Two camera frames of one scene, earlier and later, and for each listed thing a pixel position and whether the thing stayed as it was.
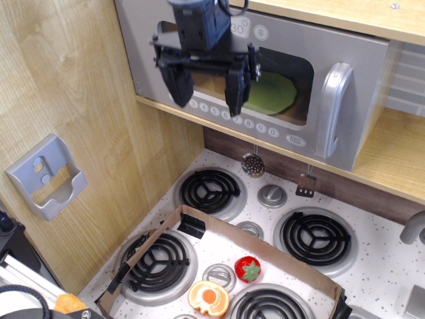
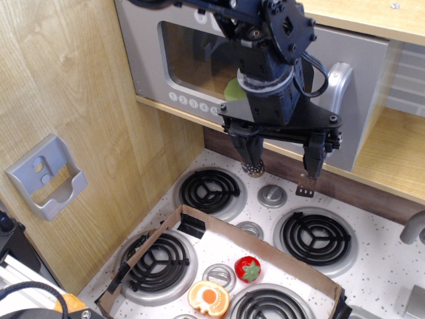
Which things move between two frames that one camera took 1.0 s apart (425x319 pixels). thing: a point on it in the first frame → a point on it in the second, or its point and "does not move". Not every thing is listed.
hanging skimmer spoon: [253, 165] does not move
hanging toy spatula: [307, 184] does not move
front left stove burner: [162, 272] does not move
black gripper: [201, 37] → [277, 106]
